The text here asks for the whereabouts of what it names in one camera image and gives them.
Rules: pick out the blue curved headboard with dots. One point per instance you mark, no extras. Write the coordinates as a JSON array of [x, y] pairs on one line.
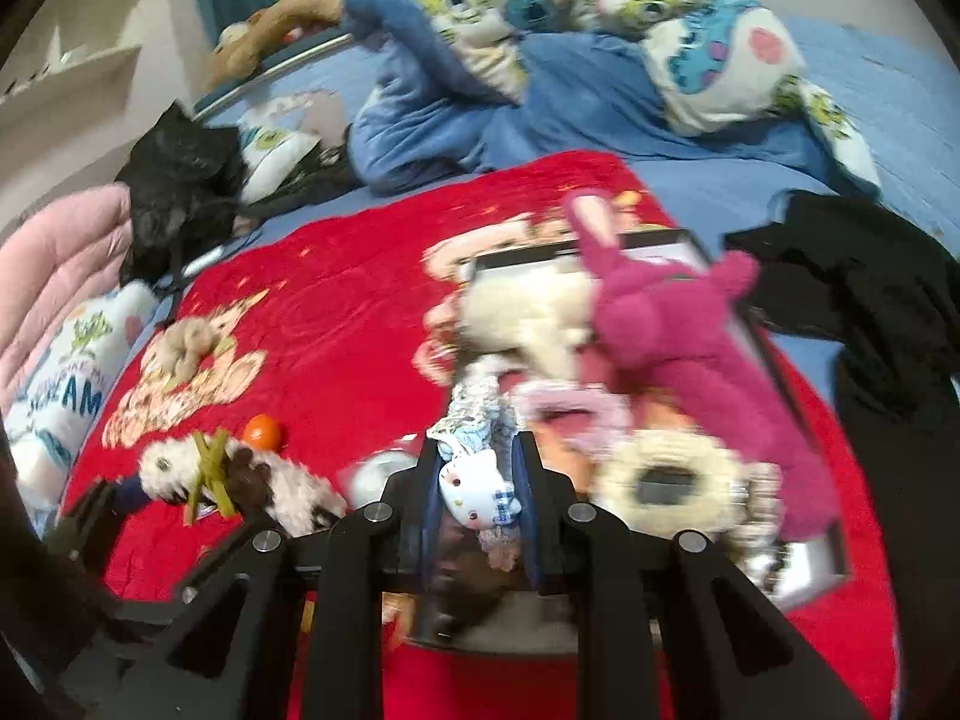
[[300, 82]]

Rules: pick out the black puffer jacket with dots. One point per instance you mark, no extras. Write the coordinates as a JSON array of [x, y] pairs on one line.
[[180, 187]]

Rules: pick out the pink folded quilt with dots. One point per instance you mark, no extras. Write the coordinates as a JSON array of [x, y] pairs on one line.
[[60, 270]]

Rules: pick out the blue monster print quilt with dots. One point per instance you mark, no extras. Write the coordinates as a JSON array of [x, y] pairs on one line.
[[562, 37]]

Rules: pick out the tan plush toy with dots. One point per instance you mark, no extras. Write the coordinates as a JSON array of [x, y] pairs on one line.
[[187, 345]]

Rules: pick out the small orange ball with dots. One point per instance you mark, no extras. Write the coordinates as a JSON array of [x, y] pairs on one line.
[[262, 431]]

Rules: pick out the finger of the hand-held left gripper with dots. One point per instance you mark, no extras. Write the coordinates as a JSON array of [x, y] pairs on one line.
[[131, 500]]

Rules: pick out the black garment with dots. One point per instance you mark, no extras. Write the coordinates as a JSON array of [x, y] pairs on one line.
[[862, 277]]

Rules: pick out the pink lace scrunchie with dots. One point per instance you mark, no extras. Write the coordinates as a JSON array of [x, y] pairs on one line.
[[570, 409]]

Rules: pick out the cream plush toy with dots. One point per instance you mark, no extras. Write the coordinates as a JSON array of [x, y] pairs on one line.
[[525, 315]]

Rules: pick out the brown teddy bear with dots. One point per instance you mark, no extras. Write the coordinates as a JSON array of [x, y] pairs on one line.
[[262, 30]]

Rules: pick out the cream lace scrunchie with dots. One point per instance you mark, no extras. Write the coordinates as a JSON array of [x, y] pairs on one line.
[[675, 487]]

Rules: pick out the white fluffy plush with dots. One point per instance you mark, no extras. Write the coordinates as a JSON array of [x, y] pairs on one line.
[[285, 495]]

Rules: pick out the orange brown snack packet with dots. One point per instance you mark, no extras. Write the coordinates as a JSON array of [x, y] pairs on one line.
[[660, 416]]

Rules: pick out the clear bag with dark item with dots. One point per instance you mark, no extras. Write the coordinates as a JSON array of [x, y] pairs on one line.
[[795, 574]]

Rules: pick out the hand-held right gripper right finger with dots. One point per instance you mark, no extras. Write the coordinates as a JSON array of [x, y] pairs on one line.
[[531, 532]]

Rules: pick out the pink plush bear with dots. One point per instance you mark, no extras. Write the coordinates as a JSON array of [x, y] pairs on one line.
[[675, 330]]

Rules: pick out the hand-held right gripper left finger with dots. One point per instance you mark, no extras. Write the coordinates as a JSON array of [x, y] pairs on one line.
[[429, 525]]

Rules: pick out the red printed blanket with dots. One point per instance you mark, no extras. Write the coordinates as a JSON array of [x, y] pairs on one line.
[[337, 300]]

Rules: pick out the white printed foam pillow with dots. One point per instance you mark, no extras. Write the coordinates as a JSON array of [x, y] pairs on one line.
[[67, 390]]

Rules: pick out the black shallow box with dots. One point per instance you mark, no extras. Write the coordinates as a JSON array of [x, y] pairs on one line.
[[525, 259]]

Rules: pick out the blue lace scrunchie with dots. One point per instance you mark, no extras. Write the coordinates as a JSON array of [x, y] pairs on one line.
[[472, 480]]

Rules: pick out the white wall shelf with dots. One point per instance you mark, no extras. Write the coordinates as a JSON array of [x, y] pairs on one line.
[[75, 82]]

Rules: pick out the small monster print pillow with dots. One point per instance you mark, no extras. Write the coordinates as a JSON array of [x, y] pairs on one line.
[[274, 146]]

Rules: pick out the large badge in clear bag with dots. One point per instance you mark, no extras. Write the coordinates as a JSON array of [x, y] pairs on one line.
[[375, 476]]

